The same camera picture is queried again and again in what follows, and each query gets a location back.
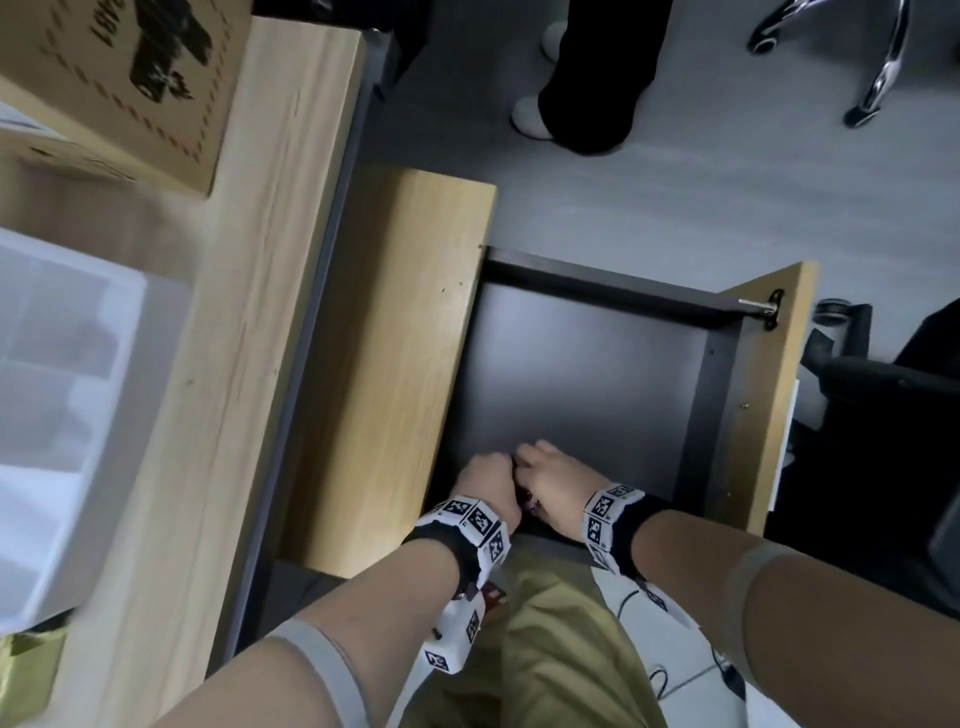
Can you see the person's left forearm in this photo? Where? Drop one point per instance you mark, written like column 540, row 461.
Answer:
column 337, row 637

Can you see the metal door hinge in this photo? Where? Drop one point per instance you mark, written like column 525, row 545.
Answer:
column 765, row 306

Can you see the wooden desk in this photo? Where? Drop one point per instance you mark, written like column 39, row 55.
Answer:
column 225, row 375

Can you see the left wrist marker band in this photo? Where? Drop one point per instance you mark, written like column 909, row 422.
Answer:
column 469, row 555

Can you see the black office chair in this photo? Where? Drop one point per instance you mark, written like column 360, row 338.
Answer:
column 877, row 450

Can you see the chrome office chair base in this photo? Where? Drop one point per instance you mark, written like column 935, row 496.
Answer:
column 847, row 45

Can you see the wooden cabinet door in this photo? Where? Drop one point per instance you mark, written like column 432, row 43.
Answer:
column 382, row 375

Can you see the wrist marker band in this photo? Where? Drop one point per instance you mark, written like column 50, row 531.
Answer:
column 611, row 525
column 469, row 555

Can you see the wooden cabinet side panel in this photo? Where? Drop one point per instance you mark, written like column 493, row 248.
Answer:
column 772, row 397

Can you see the person's left hand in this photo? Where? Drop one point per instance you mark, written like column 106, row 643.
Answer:
column 484, row 487

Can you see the white plastic organizer box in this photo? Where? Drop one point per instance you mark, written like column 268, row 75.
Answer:
column 52, row 427

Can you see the person's right fingers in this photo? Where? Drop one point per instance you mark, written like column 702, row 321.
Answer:
column 529, row 456

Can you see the person's olive trousers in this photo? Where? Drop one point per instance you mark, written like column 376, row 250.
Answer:
column 555, row 652

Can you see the gold foil packet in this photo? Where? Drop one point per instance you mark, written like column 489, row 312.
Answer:
column 26, row 667

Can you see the person's right forearm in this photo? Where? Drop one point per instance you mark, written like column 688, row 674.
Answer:
column 787, row 622

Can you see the person's right hand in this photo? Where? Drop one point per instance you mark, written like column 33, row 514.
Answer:
column 555, row 480

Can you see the dark open cabinet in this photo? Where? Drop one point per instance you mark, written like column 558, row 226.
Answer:
column 585, row 375

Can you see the right wrist marker band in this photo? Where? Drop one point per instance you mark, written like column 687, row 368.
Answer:
column 611, row 525

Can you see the brown cardboard box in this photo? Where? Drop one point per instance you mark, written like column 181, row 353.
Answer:
column 127, row 82

